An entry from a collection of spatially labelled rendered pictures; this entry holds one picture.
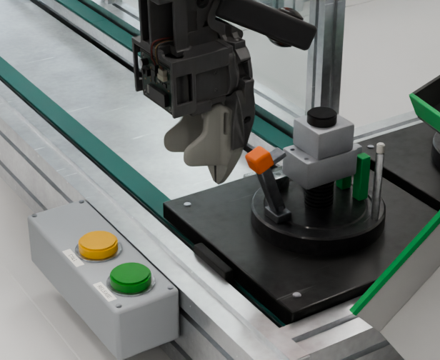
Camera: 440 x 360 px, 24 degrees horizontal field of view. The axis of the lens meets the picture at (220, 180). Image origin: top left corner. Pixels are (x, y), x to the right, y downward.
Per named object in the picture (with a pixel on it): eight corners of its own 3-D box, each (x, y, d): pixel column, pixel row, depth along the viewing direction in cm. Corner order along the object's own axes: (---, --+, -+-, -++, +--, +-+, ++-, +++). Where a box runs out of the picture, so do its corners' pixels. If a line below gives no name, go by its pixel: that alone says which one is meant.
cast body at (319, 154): (306, 191, 104) (309, 128, 100) (281, 173, 107) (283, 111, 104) (371, 169, 108) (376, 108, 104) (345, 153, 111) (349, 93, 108)
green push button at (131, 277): (122, 306, 99) (121, 288, 98) (103, 286, 102) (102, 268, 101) (158, 293, 101) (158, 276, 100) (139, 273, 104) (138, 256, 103)
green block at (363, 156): (358, 201, 109) (362, 159, 107) (351, 196, 110) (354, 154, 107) (368, 198, 110) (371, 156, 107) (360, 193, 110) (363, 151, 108)
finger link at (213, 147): (176, 196, 97) (171, 106, 93) (228, 178, 100) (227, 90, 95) (193, 210, 95) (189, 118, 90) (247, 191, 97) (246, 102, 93)
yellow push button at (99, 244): (90, 271, 104) (88, 254, 103) (73, 253, 107) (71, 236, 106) (125, 259, 106) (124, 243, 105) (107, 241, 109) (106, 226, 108)
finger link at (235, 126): (211, 137, 97) (208, 51, 92) (227, 132, 98) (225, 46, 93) (238, 157, 93) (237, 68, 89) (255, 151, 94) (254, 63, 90)
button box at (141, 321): (118, 363, 100) (115, 310, 97) (30, 261, 115) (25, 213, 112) (181, 338, 103) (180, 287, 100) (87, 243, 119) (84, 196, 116)
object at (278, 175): (274, 191, 111) (274, 178, 110) (266, 186, 112) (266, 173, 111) (289, 186, 112) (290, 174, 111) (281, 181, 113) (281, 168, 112)
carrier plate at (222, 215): (291, 330, 96) (292, 311, 95) (162, 217, 114) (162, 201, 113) (480, 254, 107) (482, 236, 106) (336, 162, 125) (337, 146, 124)
